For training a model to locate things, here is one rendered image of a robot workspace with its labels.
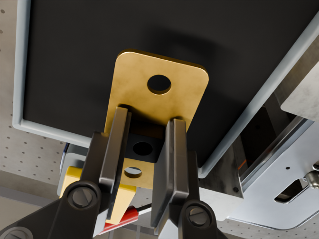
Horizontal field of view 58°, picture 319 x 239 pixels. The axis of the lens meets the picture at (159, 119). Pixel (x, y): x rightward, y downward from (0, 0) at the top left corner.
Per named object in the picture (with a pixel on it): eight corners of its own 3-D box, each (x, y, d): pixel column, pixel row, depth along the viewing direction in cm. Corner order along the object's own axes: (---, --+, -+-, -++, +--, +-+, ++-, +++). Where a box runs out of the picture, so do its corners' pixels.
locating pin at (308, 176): (309, 172, 49) (318, 193, 46) (299, 170, 48) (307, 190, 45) (317, 166, 48) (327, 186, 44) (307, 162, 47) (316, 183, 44)
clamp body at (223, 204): (203, 89, 73) (221, 222, 46) (160, 74, 71) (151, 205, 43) (217, 66, 69) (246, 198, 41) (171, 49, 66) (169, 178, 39)
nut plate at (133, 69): (161, 186, 17) (160, 204, 16) (97, 175, 17) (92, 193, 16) (212, 67, 12) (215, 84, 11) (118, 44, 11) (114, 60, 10)
